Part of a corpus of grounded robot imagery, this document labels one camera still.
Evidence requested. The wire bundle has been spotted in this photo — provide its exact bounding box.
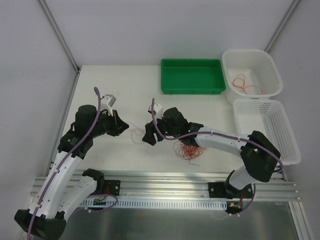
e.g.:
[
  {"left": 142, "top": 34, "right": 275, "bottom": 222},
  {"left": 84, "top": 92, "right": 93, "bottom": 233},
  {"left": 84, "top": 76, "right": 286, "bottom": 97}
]
[{"left": 171, "top": 139, "right": 210, "bottom": 167}]

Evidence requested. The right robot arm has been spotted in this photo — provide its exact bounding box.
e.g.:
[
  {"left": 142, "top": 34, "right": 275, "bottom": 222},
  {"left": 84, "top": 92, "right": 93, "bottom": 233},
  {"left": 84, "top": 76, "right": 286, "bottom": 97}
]
[{"left": 142, "top": 103, "right": 283, "bottom": 199}]

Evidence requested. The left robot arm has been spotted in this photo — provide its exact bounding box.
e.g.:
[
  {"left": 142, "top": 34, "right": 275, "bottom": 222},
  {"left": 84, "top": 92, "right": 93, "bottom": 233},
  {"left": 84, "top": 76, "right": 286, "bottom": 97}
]
[{"left": 14, "top": 104, "right": 129, "bottom": 240}]

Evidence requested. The green plastic tray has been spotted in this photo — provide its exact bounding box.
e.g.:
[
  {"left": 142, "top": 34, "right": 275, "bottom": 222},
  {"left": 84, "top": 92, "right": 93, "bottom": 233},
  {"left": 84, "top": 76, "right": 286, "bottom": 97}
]
[{"left": 160, "top": 58, "right": 226, "bottom": 95}]

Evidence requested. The white solid plastic basket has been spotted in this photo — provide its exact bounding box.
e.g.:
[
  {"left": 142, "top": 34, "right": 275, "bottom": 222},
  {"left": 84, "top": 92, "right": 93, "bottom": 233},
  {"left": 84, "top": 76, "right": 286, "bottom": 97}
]
[{"left": 221, "top": 49, "right": 283, "bottom": 105}]

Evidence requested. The white perforated plastic basket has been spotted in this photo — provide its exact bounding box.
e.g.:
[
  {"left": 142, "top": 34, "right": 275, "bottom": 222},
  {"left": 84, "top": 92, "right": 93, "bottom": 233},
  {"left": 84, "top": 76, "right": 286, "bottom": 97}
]
[{"left": 233, "top": 99, "right": 302, "bottom": 166}]

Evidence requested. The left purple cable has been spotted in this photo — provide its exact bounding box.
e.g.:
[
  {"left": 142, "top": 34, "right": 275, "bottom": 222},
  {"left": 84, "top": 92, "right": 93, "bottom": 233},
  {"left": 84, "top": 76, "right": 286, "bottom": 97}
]
[{"left": 26, "top": 86, "right": 118, "bottom": 240}]

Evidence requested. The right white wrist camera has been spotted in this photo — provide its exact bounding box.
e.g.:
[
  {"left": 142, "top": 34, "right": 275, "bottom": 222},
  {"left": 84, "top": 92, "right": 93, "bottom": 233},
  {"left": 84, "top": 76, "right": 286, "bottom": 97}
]
[{"left": 148, "top": 103, "right": 164, "bottom": 120}]

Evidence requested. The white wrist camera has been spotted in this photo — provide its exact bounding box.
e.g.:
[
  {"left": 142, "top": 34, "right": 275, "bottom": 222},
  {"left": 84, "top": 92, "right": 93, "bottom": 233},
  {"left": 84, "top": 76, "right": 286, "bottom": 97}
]
[
  {"left": 101, "top": 94, "right": 117, "bottom": 113},
  {"left": 148, "top": 103, "right": 164, "bottom": 120}
]

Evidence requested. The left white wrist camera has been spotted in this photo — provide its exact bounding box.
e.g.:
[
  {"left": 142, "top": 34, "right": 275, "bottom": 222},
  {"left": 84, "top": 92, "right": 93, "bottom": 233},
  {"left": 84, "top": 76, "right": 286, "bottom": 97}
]
[{"left": 101, "top": 94, "right": 117, "bottom": 113}]

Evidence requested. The aluminium mounting rail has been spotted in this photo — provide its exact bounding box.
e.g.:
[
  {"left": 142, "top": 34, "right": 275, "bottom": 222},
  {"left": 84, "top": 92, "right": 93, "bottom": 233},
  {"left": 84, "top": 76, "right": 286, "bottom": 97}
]
[{"left": 30, "top": 171, "right": 302, "bottom": 202}]

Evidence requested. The orange wire in basket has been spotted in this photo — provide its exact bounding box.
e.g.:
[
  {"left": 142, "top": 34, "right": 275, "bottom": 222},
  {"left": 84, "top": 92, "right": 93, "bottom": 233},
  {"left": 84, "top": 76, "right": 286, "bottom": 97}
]
[{"left": 231, "top": 73, "right": 263, "bottom": 96}]

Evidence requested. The white slotted cable duct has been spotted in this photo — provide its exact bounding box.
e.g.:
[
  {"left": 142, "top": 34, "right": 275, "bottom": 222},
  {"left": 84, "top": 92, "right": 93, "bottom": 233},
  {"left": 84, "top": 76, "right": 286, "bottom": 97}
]
[{"left": 79, "top": 197, "right": 227, "bottom": 211}]

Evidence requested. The left aluminium frame post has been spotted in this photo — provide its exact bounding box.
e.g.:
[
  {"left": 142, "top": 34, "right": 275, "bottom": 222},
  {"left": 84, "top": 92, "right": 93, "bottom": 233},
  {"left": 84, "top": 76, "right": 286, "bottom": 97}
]
[{"left": 36, "top": 0, "right": 81, "bottom": 74}]

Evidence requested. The aluminium frame post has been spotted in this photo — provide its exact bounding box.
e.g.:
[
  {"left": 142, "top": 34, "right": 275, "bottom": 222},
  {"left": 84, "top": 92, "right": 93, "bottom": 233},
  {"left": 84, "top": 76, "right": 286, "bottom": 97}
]
[
  {"left": 36, "top": 0, "right": 81, "bottom": 74},
  {"left": 264, "top": 0, "right": 302, "bottom": 53}
]

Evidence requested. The right aluminium frame post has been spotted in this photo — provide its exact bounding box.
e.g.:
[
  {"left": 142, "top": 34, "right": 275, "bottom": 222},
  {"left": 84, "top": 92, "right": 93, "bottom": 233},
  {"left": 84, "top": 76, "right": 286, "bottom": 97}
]
[{"left": 264, "top": 0, "right": 302, "bottom": 53}]

